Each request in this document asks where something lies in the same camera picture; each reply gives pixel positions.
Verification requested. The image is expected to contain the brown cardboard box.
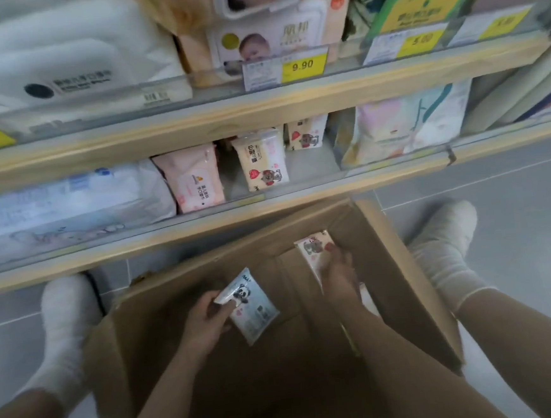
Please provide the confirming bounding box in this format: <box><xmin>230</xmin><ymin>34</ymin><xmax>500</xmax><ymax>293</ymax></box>
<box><xmin>72</xmin><ymin>190</ymin><xmax>469</xmax><ymax>418</ymax></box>

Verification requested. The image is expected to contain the pastel floral tissue pack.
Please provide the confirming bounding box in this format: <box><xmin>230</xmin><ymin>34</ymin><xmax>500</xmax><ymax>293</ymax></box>
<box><xmin>330</xmin><ymin>79</ymin><xmax>479</xmax><ymax>170</ymax></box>

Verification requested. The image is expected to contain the person's left hand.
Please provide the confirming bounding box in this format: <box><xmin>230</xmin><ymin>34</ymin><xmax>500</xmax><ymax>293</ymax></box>
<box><xmin>177</xmin><ymin>289</ymin><xmax>240</xmax><ymax>363</ymax></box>

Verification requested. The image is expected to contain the person's left forearm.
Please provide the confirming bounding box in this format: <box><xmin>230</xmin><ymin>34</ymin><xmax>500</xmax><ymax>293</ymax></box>
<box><xmin>106</xmin><ymin>337</ymin><xmax>226</xmax><ymax>418</ymax></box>

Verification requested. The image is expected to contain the pink bear print wipes packet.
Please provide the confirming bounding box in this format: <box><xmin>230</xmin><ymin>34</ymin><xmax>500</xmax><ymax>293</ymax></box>
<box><xmin>293</xmin><ymin>229</ymin><xmax>342</xmax><ymax>291</ymax></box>

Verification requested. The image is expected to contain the white panda print wipes packet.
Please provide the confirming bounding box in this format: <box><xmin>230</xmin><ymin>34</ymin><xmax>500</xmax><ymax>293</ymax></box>
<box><xmin>211</xmin><ymin>265</ymin><xmax>283</xmax><ymax>349</ymax></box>

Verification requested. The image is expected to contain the person's right forearm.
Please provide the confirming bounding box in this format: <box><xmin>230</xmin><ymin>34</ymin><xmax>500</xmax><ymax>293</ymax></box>
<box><xmin>332</xmin><ymin>286</ymin><xmax>509</xmax><ymax>418</ymax></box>

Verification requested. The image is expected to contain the green label wipes pack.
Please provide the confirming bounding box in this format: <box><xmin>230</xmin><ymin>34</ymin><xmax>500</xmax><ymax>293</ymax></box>
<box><xmin>340</xmin><ymin>0</ymin><xmax>487</xmax><ymax>56</ymax></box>

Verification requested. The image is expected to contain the white fluffy sock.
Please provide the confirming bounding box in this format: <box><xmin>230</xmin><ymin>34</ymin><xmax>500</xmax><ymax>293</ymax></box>
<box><xmin>403</xmin><ymin>197</ymin><xmax>502</xmax><ymax>321</ymax></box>
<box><xmin>5</xmin><ymin>273</ymin><xmax>112</xmax><ymax>414</ymax></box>

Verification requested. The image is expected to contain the white fluffy left sock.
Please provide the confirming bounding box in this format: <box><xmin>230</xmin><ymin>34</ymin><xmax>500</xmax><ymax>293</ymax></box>
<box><xmin>5</xmin><ymin>273</ymin><xmax>112</xmax><ymax>414</ymax></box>

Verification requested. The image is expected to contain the white and blue tissue pack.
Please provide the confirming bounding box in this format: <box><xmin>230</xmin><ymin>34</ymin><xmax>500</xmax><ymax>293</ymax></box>
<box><xmin>0</xmin><ymin>157</ymin><xmax>180</xmax><ymax>257</ymax></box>

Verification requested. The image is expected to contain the white fluffy right sock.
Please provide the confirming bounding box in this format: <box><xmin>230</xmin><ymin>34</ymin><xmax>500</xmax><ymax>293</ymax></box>
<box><xmin>403</xmin><ymin>197</ymin><xmax>502</xmax><ymax>321</ymax></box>

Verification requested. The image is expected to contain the large white tissue pack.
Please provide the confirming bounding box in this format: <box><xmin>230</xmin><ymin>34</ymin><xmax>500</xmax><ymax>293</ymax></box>
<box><xmin>0</xmin><ymin>0</ymin><xmax>195</xmax><ymax>136</ymax></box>

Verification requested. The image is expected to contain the person's right leg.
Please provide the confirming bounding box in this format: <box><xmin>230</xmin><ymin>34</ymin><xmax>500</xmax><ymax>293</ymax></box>
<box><xmin>453</xmin><ymin>282</ymin><xmax>551</xmax><ymax>418</ymax></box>

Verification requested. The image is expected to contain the cream bear print wipes packet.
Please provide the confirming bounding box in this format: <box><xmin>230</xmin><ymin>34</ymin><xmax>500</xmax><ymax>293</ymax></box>
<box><xmin>285</xmin><ymin>113</ymin><xmax>331</xmax><ymax>152</ymax></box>
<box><xmin>230</xmin><ymin>129</ymin><xmax>291</xmax><ymax>194</ymax></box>

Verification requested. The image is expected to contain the row of grey green packs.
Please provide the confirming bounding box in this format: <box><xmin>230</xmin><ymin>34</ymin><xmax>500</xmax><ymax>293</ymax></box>
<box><xmin>453</xmin><ymin>40</ymin><xmax>551</xmax><ymax>135</ymax></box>

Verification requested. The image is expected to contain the person's right hand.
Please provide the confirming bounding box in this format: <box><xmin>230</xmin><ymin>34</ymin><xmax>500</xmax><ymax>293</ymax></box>
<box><xmin>317</xmin><ymin>242</ymin><xmax>364</xmax><ymax>311</ymax></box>

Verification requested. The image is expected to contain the wooden shelf with clear rail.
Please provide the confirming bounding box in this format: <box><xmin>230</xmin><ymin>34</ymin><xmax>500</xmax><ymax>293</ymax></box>
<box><xmin>0</xmin><ymin>111</ymin><xmax>551</xmax><ymax>299</ymax></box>
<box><xmin>0</xmin><ymin>4</ymin><xmax>551</xmax><ymax>196</ymax></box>

